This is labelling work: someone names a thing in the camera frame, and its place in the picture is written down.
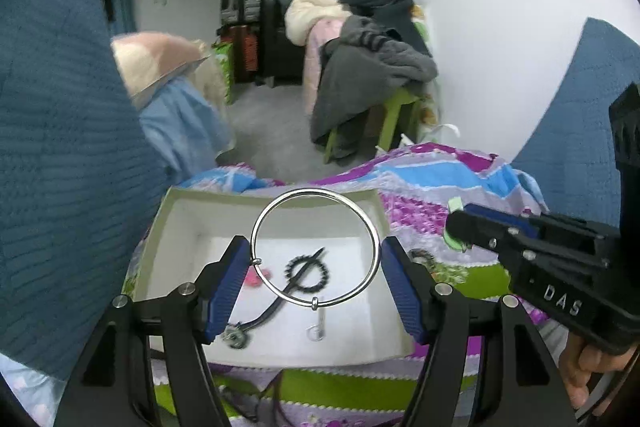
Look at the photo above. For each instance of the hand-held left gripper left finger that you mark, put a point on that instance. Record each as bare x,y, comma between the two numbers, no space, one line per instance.
230,287

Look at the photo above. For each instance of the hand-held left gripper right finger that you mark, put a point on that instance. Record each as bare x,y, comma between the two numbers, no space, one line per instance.
402,292

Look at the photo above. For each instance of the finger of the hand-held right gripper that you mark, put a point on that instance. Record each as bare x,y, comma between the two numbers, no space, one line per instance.
472,229
510,223

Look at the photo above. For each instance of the pale green ornament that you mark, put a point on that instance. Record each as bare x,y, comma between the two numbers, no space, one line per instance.
454,239

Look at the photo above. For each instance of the pink bead ornament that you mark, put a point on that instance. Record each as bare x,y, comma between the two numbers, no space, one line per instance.
255,279

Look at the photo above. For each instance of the black hair stick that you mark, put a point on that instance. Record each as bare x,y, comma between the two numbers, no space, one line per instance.
272,309

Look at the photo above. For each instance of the green cardboard box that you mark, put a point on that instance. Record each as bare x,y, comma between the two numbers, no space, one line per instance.
350,322

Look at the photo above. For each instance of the silver bangle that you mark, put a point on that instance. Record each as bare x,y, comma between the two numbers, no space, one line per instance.
315,303

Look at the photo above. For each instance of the small silver earring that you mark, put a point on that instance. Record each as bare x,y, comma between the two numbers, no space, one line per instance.
320,319

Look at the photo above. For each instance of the person's right hand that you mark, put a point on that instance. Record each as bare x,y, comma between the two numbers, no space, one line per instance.
585,364

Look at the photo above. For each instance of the green round brooch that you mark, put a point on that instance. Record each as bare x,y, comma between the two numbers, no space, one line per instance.
422,253

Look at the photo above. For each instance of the floral striped cloth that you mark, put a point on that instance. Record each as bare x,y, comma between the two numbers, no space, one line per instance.
435,187

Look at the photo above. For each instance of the small blue textured cushion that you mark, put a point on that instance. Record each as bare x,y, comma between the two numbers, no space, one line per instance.
575,147

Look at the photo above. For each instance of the green plastic stool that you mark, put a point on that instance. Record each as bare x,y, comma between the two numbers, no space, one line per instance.
395,112

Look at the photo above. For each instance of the blue blanket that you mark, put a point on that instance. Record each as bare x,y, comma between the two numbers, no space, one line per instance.
185,122

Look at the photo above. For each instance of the grey hoodie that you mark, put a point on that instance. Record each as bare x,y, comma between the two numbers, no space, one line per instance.
365,77

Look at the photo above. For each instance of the green bag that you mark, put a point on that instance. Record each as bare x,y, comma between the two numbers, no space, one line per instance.
224,67

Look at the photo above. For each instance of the light blue printed pillow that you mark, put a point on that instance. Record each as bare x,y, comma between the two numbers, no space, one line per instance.
20,379

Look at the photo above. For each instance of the large blue textured cushion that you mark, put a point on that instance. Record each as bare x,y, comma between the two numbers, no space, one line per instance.
60,132

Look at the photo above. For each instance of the red suitcase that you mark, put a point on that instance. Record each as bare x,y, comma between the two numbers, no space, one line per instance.
242,52

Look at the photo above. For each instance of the pink pillow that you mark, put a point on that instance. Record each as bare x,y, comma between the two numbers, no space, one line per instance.
150,62

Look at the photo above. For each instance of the black suitcase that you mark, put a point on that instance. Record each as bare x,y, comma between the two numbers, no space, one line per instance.
280,42

